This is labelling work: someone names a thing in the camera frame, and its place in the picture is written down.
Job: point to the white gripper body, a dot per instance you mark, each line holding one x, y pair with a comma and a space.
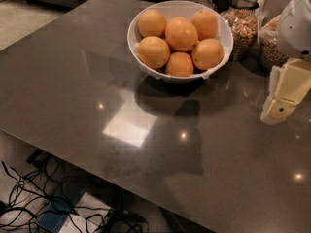
296, 28

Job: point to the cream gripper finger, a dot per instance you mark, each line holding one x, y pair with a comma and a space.
288, 85

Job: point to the orange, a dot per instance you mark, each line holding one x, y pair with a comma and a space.
180, 34
151, 22
206, 24
179, 65
153, 52
207, 54

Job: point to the white bowl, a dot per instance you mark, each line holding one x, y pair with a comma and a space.
186, 9

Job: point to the glass jar of grains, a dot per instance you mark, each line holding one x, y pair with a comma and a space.
269, 55

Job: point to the glass jar of nuts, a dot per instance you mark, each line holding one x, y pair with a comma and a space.
242, 19

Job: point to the blue box under table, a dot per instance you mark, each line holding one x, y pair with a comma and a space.
61, 206

